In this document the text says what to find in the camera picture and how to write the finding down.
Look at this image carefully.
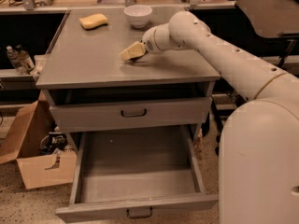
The brown plastic bottle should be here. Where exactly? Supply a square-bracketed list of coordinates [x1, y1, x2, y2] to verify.
[16, 45, 35, 73]

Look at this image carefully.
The open cardboard box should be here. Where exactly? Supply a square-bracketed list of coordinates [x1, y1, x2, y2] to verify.
[0, 93, 77, 189]

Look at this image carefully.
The white ceramic bowl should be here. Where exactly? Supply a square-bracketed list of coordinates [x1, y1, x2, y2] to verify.
[123, 5, 152, 28]

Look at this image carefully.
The grey drawer cabinet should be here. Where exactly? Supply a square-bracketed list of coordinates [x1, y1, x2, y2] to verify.
[36, 7, 219, 137]

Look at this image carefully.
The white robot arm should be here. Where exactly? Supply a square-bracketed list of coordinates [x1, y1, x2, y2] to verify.
[121, 11, 299, 224]

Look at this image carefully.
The black office chair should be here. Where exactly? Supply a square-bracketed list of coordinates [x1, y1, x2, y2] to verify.
[235, 0, 299, 67]

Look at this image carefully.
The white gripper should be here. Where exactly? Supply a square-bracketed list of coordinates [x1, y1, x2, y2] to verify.
[121, 23, 175, 61]

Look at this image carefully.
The clear plastic water bottle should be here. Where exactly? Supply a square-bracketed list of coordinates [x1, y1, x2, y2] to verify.
[7, 46, 27, 75]

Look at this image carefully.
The yellow sponge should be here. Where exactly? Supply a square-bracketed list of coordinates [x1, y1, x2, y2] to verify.
[79, 13, 108, 30]

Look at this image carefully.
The closed grey middle drawer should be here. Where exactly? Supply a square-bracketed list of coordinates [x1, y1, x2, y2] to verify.
[50, 97, 211, 133]

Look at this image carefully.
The open grey bottom drawer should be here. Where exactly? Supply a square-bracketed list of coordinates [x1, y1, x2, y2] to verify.
[56, 125, 218, 223]

